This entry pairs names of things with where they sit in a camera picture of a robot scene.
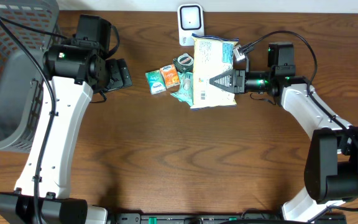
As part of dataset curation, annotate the cream wet wipes bag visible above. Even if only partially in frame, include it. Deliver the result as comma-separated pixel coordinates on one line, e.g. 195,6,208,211
191,34,239,110

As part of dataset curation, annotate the mint green wipes pouch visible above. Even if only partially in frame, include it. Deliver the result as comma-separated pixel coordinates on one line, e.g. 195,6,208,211
171,72,193,106

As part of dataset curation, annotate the orange Kleenex tissue pack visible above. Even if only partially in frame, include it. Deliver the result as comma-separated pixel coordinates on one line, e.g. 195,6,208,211
160,64,180,88

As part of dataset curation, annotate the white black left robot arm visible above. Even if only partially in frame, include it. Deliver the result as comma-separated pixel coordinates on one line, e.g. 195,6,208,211
0,14,132,223

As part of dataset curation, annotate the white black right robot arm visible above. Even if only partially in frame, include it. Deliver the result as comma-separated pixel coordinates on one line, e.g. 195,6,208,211
209,42,358,223

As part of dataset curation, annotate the teal Kleenex tissue pack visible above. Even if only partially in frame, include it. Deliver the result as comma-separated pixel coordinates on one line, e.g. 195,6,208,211
145,70,167,95

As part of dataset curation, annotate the dark green round-label box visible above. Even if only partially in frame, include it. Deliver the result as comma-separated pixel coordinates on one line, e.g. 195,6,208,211
173,53,194,73

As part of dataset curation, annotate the grey plastic basket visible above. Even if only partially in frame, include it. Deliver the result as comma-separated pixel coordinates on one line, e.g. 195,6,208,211
0,0,60,153

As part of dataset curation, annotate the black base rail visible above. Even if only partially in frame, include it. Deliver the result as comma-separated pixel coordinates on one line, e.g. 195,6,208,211
113,212,347,224

